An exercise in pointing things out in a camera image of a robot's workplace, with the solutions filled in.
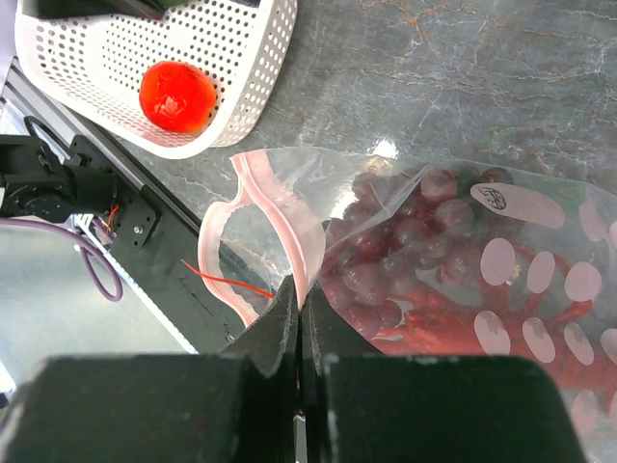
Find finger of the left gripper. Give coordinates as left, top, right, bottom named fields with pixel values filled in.
left=36, top=0, right=164, bottom=20

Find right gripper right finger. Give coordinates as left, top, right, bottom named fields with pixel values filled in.
left=302, top=287, right=584, bottom=462

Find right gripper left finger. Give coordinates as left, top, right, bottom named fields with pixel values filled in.
left=1, top=279, right=299, bottom=462

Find green toy avocado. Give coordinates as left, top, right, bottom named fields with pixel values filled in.
left=156, top=0, right=191, bottom=10

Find clear zip top bag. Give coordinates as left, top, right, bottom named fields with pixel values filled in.
left=197, top=148, right=616, bottom=436

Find red toy tomato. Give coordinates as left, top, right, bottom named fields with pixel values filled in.
left=139, top=61, right=217, bottom=133

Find dark red toy grapes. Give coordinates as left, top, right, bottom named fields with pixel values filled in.
left=318, top=165, right=514, bottom=303

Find red toy lobster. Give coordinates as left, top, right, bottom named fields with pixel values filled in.
left=180, top=250, right=617, bottom=406

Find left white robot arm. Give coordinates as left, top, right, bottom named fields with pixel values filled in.
left=1, top=14, right=163, bottom=238

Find white perforated plastic basket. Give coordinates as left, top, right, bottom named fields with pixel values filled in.
left=14, top=1, right=298, bottom=159

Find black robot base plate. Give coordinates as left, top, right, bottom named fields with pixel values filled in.
left=69, top=135, right=245, bottom=353

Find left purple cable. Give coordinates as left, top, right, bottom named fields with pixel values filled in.
left=0, top=216, right=123, bottom=303

